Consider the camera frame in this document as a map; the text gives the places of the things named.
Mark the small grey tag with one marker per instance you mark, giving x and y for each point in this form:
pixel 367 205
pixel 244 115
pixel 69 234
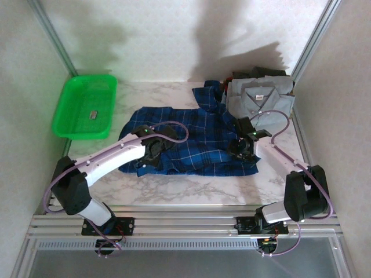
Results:
pixel 93 115

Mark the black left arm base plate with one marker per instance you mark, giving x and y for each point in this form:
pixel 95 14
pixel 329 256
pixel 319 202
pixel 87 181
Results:
pixel 127 226

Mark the dark olive folded shirt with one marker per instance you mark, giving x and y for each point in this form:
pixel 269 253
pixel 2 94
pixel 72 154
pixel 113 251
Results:
pixel 261 71

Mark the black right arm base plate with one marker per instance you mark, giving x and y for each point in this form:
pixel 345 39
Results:
pixel 242 224

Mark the green plastic basket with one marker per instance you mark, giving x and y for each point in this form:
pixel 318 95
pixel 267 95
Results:
pixel 72 95

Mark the aluminium rail frame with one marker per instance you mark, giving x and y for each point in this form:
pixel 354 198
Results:
pixel 179 230

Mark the red and dark folded shirt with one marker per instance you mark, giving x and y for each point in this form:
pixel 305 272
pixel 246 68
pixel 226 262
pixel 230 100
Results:
pixel 228 79

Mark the grey shirt with label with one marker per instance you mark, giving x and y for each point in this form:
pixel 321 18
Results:
pixel 278 100

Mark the blue plaid long sleeve shirt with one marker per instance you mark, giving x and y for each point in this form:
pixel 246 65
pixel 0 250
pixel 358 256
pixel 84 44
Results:
pixel 203 139

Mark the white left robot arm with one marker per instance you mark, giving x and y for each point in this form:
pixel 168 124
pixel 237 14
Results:
pixel 116 156

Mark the aluminium corner post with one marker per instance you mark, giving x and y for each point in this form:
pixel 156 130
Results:
pixel 52 34
pixel 316 32

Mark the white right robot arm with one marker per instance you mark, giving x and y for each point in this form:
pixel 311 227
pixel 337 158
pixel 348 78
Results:
pixel 278 157

